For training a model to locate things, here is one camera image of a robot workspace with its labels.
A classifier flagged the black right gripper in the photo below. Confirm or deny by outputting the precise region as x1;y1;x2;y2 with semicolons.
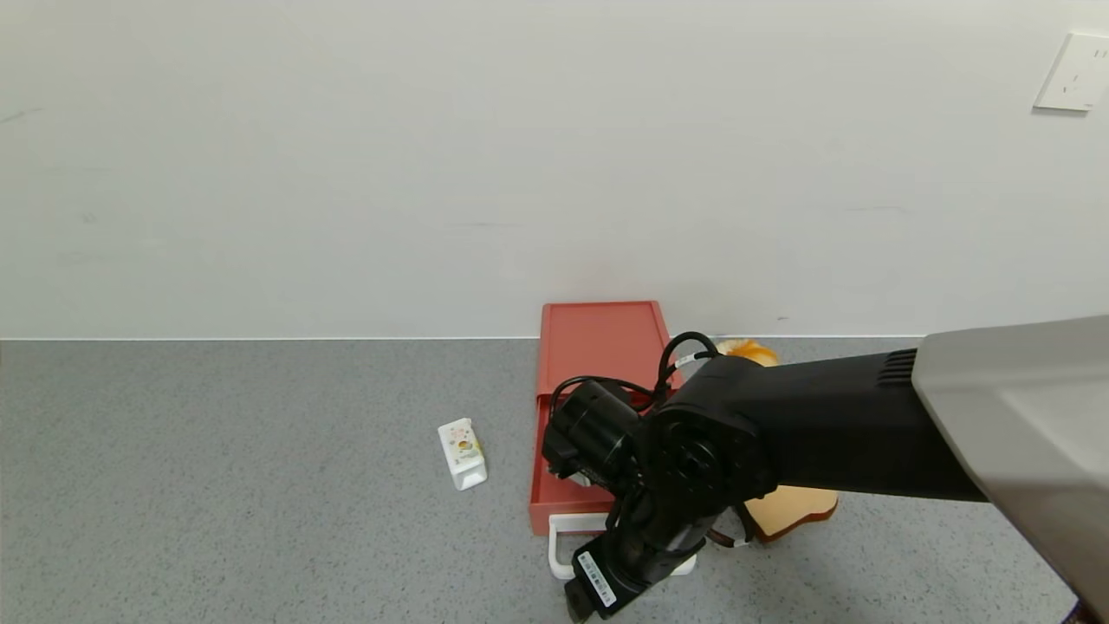
563;512;720;624

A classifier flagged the small white milk carton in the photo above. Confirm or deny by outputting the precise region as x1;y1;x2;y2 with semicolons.
438;419;489;491

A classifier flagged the toast bread slice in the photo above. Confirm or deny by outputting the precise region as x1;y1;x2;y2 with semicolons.
743;485;840;544

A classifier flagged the orange white bagel bread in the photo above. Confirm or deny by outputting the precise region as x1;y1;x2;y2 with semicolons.
715;339;779;366

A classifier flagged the brown black arm cable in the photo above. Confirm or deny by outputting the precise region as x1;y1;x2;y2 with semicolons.
706;503;756;549

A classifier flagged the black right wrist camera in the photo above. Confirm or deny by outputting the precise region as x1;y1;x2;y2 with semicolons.
542;380;647;491

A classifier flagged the black camera cable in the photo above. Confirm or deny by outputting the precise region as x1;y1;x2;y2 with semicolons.
554;331;722;410

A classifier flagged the white wall socket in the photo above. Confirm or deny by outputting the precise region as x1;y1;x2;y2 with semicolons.
1033;33;1109;112

